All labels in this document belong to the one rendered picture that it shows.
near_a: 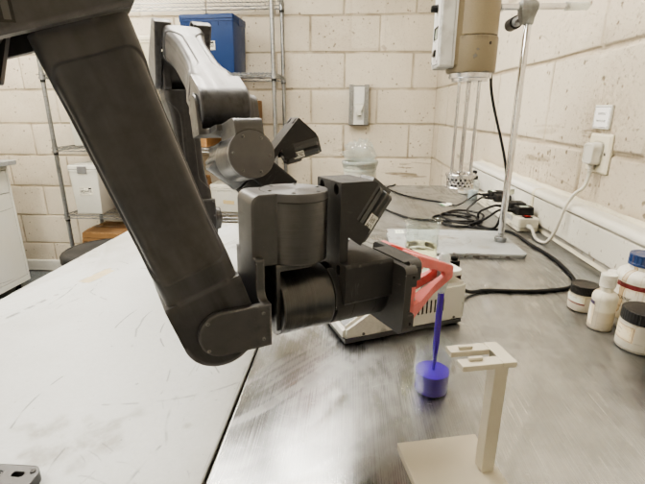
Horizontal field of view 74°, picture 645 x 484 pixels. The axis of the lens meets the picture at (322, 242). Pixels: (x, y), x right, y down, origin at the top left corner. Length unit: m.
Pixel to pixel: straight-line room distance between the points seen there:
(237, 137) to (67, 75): 0.26
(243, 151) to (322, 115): 2.54
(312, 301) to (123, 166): 0.18
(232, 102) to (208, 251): 0.32
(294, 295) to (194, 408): 0.22
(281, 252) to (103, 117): 0.15
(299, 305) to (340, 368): 0.22
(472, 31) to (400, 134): 2.09
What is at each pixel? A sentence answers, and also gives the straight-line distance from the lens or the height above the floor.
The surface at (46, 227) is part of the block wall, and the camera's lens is 3.93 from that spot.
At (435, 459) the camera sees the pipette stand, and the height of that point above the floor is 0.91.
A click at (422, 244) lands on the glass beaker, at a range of 0.63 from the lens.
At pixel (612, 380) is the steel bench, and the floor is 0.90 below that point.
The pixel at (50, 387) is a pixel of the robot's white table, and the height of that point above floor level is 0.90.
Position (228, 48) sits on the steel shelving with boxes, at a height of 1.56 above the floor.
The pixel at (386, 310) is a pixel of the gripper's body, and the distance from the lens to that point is 0.41.
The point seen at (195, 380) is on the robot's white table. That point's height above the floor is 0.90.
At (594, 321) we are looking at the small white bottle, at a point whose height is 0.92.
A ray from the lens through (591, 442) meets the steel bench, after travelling 0.54.
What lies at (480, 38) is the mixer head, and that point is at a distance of 1.01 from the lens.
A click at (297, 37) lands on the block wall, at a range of 3.10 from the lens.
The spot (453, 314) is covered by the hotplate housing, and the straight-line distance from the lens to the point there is 0.68.
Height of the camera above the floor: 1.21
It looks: 17 degrees down
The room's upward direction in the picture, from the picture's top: straight up
